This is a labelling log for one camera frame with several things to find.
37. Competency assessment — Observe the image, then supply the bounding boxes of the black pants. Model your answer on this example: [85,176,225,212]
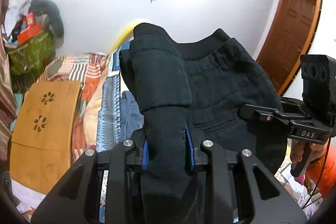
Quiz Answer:
[118,22,289,204]

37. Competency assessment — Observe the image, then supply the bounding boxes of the person's right hand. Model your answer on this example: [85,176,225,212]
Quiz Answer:
[290,139,330,169]

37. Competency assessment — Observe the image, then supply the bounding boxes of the folded blue jeans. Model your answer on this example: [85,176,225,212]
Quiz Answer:
[120,91,144,141]

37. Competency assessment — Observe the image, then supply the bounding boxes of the blue patchwork quilt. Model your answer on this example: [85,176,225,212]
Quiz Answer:
[96,40,137,224]

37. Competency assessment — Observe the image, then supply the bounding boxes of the brown wooden door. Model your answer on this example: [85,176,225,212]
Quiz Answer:
[257,0,321,95]

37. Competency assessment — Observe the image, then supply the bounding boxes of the bamboo lap desk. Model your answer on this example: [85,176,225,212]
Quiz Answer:
[10,81,81,194]

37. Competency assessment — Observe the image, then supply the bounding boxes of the orange striped bedsheet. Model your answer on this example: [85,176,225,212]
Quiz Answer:
[37,53,108,162]

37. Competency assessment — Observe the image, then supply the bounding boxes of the yellow foam tube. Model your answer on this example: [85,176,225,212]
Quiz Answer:
[107,22,139,56]

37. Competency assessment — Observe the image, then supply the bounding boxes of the green fabric storage box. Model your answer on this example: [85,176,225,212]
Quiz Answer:
[7,31,55,76]

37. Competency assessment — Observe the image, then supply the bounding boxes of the striped pink curtain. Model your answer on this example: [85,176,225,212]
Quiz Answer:
[0,0,18,167]

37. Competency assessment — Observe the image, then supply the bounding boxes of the orange box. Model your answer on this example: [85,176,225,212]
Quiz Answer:
[17,12,42,46]

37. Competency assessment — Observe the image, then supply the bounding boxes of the grey plush pillow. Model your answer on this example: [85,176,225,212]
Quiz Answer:
[29,0,64,38]

